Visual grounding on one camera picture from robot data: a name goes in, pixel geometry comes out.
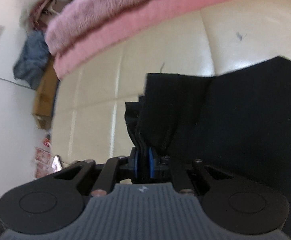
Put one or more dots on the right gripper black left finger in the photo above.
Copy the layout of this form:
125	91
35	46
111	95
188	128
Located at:
85	193

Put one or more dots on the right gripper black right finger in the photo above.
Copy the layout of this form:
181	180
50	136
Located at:
232	202

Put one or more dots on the black pants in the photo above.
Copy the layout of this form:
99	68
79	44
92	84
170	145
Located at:
239	122

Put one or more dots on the cardboard box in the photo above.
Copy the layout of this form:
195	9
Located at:
43	105

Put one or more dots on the blue denim clothes pile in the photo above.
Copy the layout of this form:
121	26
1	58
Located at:
31	63

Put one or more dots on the fluffy pink blanket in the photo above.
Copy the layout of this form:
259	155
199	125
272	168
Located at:
80	16

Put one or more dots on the pink bed sheet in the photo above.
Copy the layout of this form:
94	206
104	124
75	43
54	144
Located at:
121	27

